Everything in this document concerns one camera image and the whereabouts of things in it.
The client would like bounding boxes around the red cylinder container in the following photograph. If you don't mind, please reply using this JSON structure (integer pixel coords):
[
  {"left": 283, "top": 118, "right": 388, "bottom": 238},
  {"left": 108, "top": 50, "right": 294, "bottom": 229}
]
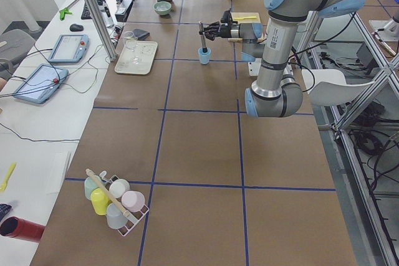
[{"left": 1, "top": 216, "right": 46, "bottom": 243}]

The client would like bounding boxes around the yellow cup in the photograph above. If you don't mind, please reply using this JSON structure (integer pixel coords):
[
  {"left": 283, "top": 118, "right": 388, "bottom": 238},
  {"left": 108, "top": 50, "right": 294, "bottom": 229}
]
[{"left": 90, "top": 188, "right": 112, "bottom": 216}]

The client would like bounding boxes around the aluminium frame post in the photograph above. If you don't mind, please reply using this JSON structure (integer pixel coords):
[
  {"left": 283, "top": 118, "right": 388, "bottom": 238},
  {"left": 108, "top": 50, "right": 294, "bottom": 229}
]
[{"left": 84, "top": 0, "right": 117, "bottom": 62}]

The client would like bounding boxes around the grey folded cloth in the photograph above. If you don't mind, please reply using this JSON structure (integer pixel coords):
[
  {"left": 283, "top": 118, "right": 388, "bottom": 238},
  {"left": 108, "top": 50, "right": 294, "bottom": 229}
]
[{"left": 132, "top": 29, "right": 150, "bottom": 40}]

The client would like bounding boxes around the blue teach pendant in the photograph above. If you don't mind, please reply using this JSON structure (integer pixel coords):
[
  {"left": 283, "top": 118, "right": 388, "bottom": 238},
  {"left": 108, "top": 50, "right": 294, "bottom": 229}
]
[
  {"left": 48, "top": 34, "right": 89, "bottom": 64},
  {"left": 13, "top": 64, "right": 69, "bottom": 104}
]

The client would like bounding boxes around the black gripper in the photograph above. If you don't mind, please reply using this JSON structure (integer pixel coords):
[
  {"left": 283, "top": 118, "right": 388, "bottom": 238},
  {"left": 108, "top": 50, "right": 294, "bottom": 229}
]
[{"left": 199, "top": 10, "right": 239, "bottom": 40}]

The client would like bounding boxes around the clear wine glass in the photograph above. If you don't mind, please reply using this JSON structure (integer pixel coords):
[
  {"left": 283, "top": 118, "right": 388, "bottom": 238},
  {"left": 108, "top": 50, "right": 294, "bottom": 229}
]
[{"left": 123, "top": 31, "right": 140, "bottom": 64}]

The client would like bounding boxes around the mint green cup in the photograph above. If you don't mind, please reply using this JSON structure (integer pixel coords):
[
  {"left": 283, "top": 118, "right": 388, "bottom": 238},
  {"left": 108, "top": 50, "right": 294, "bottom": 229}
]
[{"left": 84, "top": 177, "right": 98, "bottom": 200}]

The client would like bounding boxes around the near blue teach pendant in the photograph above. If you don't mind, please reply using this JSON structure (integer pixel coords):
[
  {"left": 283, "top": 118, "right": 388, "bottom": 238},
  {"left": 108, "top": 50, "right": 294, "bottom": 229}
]
[{"left": 13, "top": 64, "right": 69, "bottom": 104}]

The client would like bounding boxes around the white wire cup rack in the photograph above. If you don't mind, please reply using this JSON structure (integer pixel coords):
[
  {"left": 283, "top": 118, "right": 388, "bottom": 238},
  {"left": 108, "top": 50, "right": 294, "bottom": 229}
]
[{"left": 100, "top": 171, "right": 149, "bottom": 236}]

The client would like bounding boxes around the cream bear tray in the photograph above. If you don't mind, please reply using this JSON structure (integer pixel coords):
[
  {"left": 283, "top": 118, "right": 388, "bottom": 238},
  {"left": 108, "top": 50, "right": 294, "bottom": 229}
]
[{"left": 114, "top": 41, "right": 158, "bottom": 75}]

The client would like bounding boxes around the wooden cutting board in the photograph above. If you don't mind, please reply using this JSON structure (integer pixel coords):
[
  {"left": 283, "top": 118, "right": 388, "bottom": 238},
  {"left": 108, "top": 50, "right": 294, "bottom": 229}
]
[{"left": 231, "top": 12, "right": 265, "bottom": 42}]

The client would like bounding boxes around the black keyboard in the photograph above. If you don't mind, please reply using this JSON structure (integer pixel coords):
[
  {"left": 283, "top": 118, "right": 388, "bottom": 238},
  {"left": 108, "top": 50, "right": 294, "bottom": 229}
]
[{"left": 80, "top": 0, "right": 106, "bottom": 21}]

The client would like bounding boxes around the green bowl of ice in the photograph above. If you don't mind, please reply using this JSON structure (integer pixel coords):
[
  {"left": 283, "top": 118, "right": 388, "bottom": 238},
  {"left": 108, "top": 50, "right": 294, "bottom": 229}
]
[{"left": 153, "top": 1, "right": 172, "bottom": 16}]

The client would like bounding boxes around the pink cup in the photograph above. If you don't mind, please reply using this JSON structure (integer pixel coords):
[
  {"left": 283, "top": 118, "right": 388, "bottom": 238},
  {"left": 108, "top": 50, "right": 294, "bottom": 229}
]
[{"left": 121, "top": 191, "right": 145, "bottom": 212}]

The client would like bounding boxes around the grey cup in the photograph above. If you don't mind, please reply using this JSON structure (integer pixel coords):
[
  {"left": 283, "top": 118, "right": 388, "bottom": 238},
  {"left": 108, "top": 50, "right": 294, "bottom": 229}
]
[{"left": 106, "top": 203, "right": 128, "bottom": 229}]

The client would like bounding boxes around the light blue cup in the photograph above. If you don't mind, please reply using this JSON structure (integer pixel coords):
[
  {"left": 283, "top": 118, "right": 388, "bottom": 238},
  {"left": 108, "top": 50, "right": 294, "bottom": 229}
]
[{"left": 198, "top": 47, "right": 211, "bottom": 65}]

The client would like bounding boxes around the black computer mouse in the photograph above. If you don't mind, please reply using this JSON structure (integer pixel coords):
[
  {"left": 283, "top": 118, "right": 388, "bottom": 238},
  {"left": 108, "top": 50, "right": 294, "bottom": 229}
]
[{"left": 69, "top": 24, "right": 84, "bottom": 32}]

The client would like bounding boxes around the yellow plastic tool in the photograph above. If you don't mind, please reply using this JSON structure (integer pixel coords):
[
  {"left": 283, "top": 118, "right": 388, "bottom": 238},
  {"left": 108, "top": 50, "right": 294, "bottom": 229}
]
[{"left": 0, "top": 163, "right": 17, "bottom": 192}]

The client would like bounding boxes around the white cup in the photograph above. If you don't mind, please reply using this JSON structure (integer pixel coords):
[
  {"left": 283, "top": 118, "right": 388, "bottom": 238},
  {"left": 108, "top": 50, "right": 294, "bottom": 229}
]
[{"left": 109, "top": 179, "right": 130, "bottom": 199}]

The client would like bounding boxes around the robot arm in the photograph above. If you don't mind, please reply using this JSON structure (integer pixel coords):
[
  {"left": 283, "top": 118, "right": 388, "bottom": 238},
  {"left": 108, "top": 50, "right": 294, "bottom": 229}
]
[{"left": 199, "top": 0, "right": 366, "bottom": 117}]

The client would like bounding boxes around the green plastic clamp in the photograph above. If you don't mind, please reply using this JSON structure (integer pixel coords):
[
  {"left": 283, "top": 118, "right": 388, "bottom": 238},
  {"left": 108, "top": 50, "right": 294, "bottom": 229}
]
[{"left": 59, "top": 7, "right": 73, "bottom": 21}]

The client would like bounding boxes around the yellow plastic knife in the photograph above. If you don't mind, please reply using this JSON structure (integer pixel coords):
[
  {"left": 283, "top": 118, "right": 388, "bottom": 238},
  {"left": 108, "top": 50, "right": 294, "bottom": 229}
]
[{"left": 233, "top": 16, "right": 257, "bottom": 21}]

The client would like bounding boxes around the far blue teach pendant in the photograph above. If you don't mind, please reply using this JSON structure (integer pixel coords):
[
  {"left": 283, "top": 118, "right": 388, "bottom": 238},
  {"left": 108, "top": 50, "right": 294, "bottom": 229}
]
[{"left": 48, "top": 34, "right": 89, "bottom": 64}]

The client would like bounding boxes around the steel muddler black tip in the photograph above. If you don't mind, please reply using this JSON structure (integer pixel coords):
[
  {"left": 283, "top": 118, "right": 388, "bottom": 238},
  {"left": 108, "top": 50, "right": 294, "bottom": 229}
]
[{"left": 198, "top": 21, "right": 208, "bottom": 53}]

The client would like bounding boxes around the wooden rack handle stick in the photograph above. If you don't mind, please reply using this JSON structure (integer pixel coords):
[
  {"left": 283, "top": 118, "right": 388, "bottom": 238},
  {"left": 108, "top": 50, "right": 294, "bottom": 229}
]
[{"left": 85, "top": 168, "right": 132, "bottom": 219}]

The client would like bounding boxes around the white chair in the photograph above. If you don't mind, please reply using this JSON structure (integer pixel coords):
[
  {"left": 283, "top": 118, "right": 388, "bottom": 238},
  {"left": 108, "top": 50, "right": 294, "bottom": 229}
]
[{"left": 302, "top": 69, "right": 375, "bottom": 107}]

